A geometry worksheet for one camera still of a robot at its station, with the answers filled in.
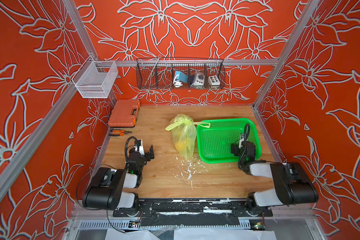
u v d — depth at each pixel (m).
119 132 1.03
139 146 0.77
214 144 0.85
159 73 1.01
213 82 0.94
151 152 0.84
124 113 1.10
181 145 0.89
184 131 0.83
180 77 0.84
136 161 0.67
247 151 0.70
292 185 0.44
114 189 0.43
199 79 0.91
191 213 0.73
